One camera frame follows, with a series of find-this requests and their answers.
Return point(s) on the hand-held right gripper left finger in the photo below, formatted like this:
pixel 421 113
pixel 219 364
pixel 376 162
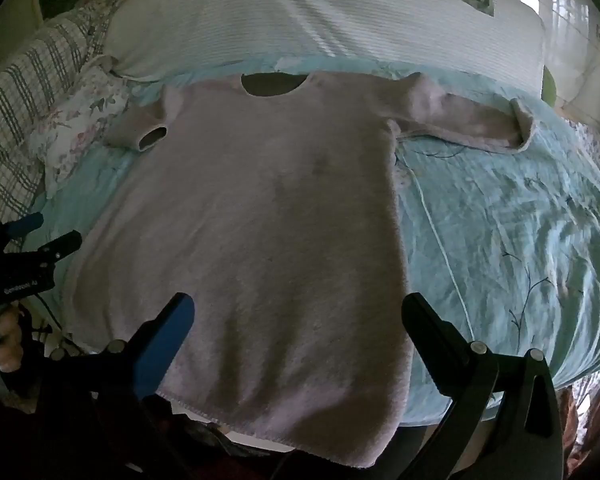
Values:
pixel 166 340

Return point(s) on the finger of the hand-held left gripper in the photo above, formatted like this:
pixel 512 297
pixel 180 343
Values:
pixel 26 224
pixel 60 247

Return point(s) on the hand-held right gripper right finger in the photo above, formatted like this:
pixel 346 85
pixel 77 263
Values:
pixel 432 345

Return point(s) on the pink knitted sweater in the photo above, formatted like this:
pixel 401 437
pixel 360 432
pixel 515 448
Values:
pixel 260 230

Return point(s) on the person's left hand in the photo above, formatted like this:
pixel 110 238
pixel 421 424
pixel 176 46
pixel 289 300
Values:
pixel 4 342

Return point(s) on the floral pillow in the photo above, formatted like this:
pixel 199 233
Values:
pixel 75 125

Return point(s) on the blue floral bed sheet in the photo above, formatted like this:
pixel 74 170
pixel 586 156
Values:
pixel 505 240

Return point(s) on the white ribbed blanket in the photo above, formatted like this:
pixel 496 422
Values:
pixel 330 20

